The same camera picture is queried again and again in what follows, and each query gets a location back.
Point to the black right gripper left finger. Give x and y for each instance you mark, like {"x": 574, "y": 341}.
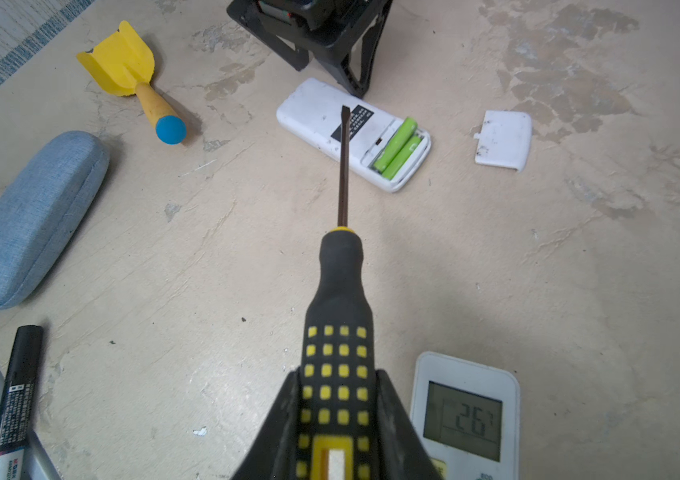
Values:
{"x": 273, "y": 453}

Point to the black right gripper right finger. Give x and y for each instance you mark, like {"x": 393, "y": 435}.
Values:
{"x": 401, "y": 453}

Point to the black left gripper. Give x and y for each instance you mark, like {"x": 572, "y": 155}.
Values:
{"x": 347, "y": 33}

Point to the white air conditioner remote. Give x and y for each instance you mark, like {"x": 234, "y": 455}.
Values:
{"x": 467, "y": 416}

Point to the black yellow screwdriver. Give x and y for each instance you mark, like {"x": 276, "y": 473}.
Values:
{"x": 337, "y": 385}

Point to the white remote with red buttons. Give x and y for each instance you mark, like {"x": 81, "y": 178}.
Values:
{"x": 347, "y": 128}

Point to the green battery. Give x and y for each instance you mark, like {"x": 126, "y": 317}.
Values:
{"x": 401, "y": 157}
{"x": 395, "y": 145}

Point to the white battery cover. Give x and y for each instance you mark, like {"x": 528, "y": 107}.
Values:
{"x": 504, "y": 140}

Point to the yellow scraper with blue tip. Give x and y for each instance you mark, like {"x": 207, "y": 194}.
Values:
{"x": 123, "y": 65}

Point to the black marker pen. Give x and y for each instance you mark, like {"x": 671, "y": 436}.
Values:
{"x": 18, "y": 394}

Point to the blue grey glasses case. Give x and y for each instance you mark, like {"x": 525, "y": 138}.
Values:
{"x": 42, "y": 208}

